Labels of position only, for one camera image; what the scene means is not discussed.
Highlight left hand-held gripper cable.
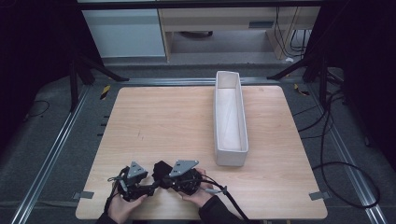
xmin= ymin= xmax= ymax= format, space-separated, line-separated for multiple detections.
xmin=104 ymin=166 xmax=130 ymax=214

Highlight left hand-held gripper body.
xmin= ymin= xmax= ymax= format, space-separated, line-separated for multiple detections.
xmin=107 ymin=161 xmax=157 ymax=203

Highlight black metal stand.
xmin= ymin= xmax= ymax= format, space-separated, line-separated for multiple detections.
xmin=68 ymin=55 xmax=130 ymax=112
xmin=266 ymin=55 xmax=345 ymax=108

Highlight aluminium floor rail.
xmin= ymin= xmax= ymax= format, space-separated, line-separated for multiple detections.
xmin=120 ymin=77 xmax=281 ymax=87
xmin=10 ymin=85 xmax=92 ymax=224
xmin=306 ymin=84 xmax=389 ymax=224

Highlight black cables under desk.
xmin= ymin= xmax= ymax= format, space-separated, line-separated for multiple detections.
xmin=274 ymin=7 xmax=312 ymax=59

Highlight person's right hand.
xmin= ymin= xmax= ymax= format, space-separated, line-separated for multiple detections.
xmin=177 ymin=167 xmax=216 ymax=209

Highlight yellow black tape strip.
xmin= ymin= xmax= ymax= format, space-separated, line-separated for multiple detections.
xmin=99 ymin=84 xmax=112 ymax=101
xmin=293 ymin=83 xmax=311 ymax=97

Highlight long white storage box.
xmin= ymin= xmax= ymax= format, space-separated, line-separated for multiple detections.
xmin=212 ymin=70 xmax=249 ymax=167

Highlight hand-held gripper cable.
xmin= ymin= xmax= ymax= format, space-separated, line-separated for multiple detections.
xmin=104 ymin=166 xmax=130 ymax=214
xmin=199 ymin=174 xmax=251 ymax=224

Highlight black looped floor cable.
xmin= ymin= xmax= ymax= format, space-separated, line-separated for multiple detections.
xmin=312 ymin=161 xmax=381 ymax=209

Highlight person's left hand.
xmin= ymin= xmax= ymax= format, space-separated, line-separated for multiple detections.
xmin=106 ymin=182 xmax=149 ymax=224

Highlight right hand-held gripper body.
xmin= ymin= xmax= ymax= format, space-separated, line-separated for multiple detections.
xmin=167 ymin=159 xmax=204 ymax=197

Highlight white cabinet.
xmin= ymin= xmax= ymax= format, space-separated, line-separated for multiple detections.
xmin=81 ymin=8 xmax=166 ymax=59

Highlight right hand-held gripper cable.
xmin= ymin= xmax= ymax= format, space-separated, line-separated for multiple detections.
xmin=199 ymin=174 xmax=251 ymax=224

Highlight thin black floor cable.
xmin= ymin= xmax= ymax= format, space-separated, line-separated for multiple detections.
xmin=23 ymin=99 xmax=50 ymax=121

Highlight grey tape piece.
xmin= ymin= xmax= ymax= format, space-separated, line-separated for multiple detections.
xmin=308 ymin=190 xmax=331 ymax=202
xmin=72 ymin=190 xmax=95 ymax=201

